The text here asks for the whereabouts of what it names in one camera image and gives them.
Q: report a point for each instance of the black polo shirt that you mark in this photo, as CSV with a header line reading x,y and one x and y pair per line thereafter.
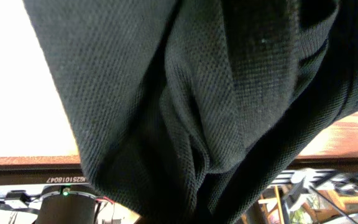
x,y
185,111

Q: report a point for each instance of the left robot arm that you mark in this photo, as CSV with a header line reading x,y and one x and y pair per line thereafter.
x,y
67,204

